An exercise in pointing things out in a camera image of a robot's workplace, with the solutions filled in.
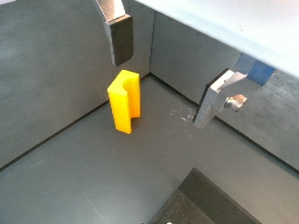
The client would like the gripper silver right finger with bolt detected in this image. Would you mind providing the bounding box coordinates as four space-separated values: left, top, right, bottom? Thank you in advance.
194 53 276 129

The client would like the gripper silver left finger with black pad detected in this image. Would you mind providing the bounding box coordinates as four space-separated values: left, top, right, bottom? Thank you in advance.
92 0 134 67

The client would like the yellow arch block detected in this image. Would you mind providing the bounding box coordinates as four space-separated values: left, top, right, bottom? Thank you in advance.
107 70 142 134

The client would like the black curved holder bracket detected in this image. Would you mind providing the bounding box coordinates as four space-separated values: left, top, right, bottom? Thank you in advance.
148 168 262 224

